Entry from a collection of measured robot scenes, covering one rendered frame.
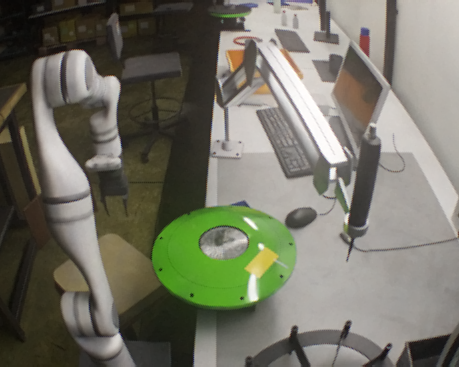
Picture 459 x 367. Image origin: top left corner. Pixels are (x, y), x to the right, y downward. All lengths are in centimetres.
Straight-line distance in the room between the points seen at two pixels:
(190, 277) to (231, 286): 8
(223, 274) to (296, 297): 25
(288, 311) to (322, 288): 11
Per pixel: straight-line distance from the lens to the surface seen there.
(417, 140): 179
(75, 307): 75
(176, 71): 294
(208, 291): 87
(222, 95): 137
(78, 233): 68
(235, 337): 99
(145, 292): 148
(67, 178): 67
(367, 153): 66
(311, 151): 86
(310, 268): 113
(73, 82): 65
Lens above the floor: 175
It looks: 37 degrees down
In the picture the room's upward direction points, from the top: 3 degrees counter-clockwise
